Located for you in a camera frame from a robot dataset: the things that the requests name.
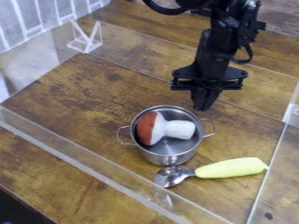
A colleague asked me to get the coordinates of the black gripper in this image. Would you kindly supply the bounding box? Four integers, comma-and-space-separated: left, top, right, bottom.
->
171, 30, 249, 111

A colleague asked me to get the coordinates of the red white toy mushroom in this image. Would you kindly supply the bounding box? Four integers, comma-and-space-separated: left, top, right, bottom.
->
137, 111, 197, 146

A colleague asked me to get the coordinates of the silver metal pot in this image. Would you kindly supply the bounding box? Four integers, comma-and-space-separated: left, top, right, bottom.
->
117, 105, 217, 166

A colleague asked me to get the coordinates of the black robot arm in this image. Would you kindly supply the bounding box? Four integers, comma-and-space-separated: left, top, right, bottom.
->
171, 0, 267, 111

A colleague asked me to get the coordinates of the clear acrylic front barrier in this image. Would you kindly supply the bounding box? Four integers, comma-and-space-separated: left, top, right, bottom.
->
0, 106, 233, 224

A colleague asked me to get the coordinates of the spoon with yellow handle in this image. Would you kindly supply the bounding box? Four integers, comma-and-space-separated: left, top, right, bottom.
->
154, 157, 269, 188

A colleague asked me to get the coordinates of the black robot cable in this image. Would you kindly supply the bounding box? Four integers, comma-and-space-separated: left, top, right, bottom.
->
142, 0, 189, 16

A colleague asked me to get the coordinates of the clear acrylic corner bracket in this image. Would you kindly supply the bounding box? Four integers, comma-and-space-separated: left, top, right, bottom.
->
67, 20, 103, 53

